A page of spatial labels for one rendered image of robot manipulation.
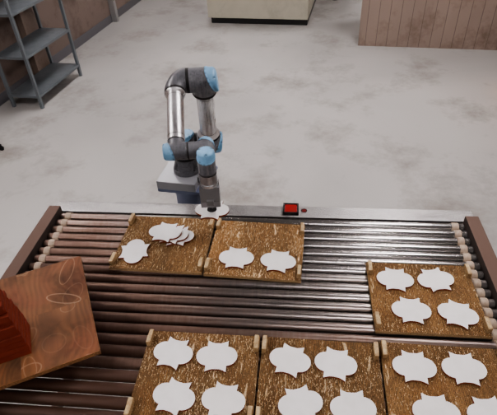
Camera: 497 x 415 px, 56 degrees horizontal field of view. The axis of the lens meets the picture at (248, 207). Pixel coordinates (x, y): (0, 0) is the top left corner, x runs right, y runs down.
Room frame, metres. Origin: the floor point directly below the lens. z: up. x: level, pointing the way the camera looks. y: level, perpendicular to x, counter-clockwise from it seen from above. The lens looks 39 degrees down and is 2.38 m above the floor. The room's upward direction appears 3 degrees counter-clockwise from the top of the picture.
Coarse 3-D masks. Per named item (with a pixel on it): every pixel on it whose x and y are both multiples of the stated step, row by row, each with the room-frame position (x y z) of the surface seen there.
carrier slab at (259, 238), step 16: (224, 224) 1.68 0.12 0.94; (240, 224) 1.68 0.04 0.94; (256, 224) 1.67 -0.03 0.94; (272, 224) 1.66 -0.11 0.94; (288, 224) 1.66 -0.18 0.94; (224, 240) 1.57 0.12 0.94; (240, 240) 1.56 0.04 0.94; (256, 240) 1.56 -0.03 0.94; (272, 240) 1.55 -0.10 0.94; (288, 240) 1.55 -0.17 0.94; (208, 256) 1.47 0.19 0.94; (256, 256) 1.46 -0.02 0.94; (208, 272) 1.38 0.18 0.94; (224, 272) 1.37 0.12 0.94; (240, 272) 1.37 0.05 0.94; (256, 272) 1.36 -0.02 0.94; (272, 272) 1.36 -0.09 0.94; (288, 272) 1.35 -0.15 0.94
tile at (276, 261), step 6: (276, 252) 1.47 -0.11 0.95; (282, 252) 1.46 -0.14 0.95; (288, 252) 1.46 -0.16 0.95; (264, 258) 1.43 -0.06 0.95; (270, 258) 1.43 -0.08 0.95; (276, 258) 1.43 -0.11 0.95; (282, 258) 1.43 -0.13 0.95; (288, 258) 1.43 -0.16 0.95; (294, 258) 1.42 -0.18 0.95; (264, 264) 1.40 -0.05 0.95; (270, 264) 1.39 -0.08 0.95; (276, 264) 1.39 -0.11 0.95; (282, 264) 1.39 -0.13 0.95; (288, 264) 1.39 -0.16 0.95; (294, 264) 1.39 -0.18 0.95; (270, 270) 1.36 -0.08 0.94; (276, 270) 1.36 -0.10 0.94; (282, 270) 1.36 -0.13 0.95
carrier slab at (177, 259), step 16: (144, 224) 1.71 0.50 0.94; (192, 224) 1.70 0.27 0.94; (208, 224) 1.69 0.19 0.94; (128, 240) 1.60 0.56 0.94; (144, 240) 1.60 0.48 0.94; (192, 240) 1.58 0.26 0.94; (208, 240) 1.57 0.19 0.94; (160, 256) 1.49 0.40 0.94; (176, 256) 1.48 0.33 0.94; (192, 256) 1.48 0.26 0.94; (160, 272) 1.40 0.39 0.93; (176, 272) 1.39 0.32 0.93; (192, 272) 1.38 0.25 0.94
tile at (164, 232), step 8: (160, 224) 1.67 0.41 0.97; (168, 224) 1.67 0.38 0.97; (176, 224) 1.67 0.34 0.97; (152, 232) 1.62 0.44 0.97; (160, 232) 1.61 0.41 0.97; (168, 232) 1.61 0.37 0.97; (176, 232) 1.61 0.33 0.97; (152, 240) 1.57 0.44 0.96; (160, 240) 1.57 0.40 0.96; (168, 240) 1.56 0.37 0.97
